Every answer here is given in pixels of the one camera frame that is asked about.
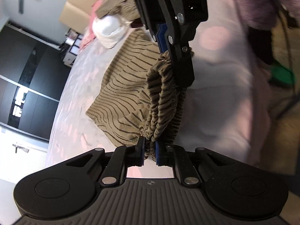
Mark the grey wall speaker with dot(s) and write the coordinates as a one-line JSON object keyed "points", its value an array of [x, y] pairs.
{"points": [[21, 5]]}

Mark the beige padded headboard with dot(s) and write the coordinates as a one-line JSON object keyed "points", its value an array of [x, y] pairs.
{"points": [[77, 7]]}

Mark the dark red cloth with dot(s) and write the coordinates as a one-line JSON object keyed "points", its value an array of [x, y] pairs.
{"points": [[136, 24]]}

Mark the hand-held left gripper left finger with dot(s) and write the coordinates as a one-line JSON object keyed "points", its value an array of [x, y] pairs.
{"points": [[141, 153]]}

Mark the pink dotted cloth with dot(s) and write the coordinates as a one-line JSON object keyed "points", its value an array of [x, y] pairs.
{"points": [[87, 38]]}

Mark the green cloth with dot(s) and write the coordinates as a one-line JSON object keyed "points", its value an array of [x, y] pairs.
{"points": [[281, 73]]}

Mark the pink garment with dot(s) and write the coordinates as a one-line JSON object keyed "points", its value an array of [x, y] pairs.
{"points": [[95, 11]]}

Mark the white nightstand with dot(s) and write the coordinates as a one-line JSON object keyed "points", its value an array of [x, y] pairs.
{"points": [[71, 51]]}

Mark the brown striped shirt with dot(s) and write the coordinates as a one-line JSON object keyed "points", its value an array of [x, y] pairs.
{"points": [[117, 2]]}

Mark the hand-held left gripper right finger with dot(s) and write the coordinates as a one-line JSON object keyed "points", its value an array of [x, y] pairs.
{"points": [[159, 154]]}

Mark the black cloth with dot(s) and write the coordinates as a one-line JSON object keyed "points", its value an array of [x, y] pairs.
{"points": [[260, 44]]}

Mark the brown striped pants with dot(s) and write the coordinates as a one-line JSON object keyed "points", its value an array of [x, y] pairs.
{"points": [[121, 93]]}

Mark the grey pink-dotted bed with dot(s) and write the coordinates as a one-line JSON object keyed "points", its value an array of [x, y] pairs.
{"points": [[222, 98]]}

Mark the dark sliding-door wardrobe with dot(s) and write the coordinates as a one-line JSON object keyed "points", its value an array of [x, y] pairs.
{"points": [[35, 86]]}

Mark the white clothing bundle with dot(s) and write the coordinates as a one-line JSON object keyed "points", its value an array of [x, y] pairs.
{"points": [[109, 31]]}

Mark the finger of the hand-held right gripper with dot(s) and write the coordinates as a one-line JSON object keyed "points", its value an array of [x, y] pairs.
{"points": [[161, 38], [185, 61]]}

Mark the white door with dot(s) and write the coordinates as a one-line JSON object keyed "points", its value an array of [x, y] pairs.
{"points": [[21, 166]]}

